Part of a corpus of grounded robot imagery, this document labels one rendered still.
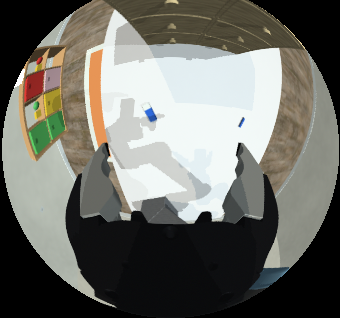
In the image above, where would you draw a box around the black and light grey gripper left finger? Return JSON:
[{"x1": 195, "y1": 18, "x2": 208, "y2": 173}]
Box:
[{"x1": 65, "y1": 142, "x2": 122, "y2": 270}]

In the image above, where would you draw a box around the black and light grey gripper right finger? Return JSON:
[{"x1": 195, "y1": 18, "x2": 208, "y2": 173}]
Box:
[{"x1": 222, "y1": 142, "x2": 279, "y2": 274}]

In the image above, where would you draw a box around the brown wooden chest of drawers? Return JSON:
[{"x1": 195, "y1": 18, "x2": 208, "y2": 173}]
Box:
[{"x1": 103, "y1": 0, "x2": 306, "y2": 55}]

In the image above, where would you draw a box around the blue and white eraser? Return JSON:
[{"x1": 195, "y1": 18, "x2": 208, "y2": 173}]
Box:
[{"x1": 142, "y1": 102, "x2": 157, "y2": 122}]

